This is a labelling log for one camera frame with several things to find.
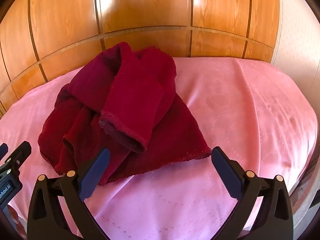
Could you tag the pink bed sheet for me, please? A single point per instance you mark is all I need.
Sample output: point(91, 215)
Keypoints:
point(253, 111)

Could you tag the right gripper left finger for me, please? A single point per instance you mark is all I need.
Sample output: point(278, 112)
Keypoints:
point(46, 219)

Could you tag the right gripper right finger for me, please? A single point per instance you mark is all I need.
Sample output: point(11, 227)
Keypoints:
point(275, 217)

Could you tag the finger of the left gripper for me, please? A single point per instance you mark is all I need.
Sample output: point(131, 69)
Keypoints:
point(18, 156)
point(3, 150)

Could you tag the dark red knit sweater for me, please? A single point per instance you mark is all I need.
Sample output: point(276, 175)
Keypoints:
point(124, 101)

